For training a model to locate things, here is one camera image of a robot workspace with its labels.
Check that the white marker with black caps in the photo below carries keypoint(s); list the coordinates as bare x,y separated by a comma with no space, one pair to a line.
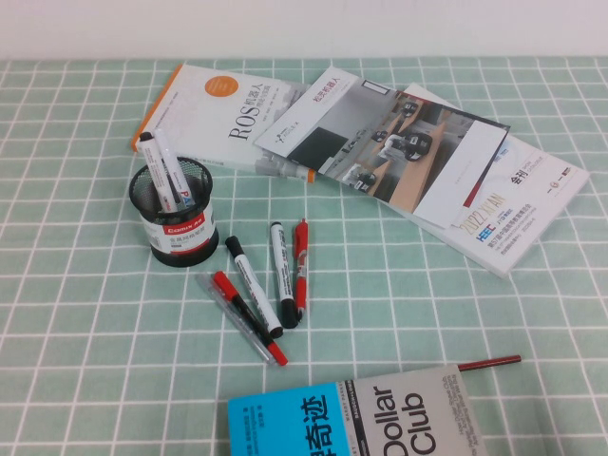
153,166
281,266
247,275

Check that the red retractable pen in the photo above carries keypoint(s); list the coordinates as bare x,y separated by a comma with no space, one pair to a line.
301,275

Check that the red and black pen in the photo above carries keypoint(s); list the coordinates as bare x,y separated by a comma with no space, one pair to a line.
228,290

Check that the clear grey pen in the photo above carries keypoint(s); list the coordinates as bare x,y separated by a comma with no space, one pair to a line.
237,322

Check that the black mesh pen holder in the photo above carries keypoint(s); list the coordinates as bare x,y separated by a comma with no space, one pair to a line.
183,237

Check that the robot photo brochure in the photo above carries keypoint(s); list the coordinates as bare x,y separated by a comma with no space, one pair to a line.
332,109

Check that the white marker with blue print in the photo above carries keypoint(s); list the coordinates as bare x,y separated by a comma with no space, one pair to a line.
171,161

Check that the white orange ROS book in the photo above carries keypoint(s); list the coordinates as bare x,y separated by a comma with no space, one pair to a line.
204,104

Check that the blue grey Dollar Club book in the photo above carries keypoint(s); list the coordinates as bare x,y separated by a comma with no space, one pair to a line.
389,418

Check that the thick white exhibition catalogue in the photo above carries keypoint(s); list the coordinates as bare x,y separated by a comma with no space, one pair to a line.
522,199

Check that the red pencil with eraser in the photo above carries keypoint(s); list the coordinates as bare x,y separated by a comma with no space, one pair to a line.
494,362

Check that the green checked tablecloth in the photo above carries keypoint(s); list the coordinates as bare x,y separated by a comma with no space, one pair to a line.
71,332

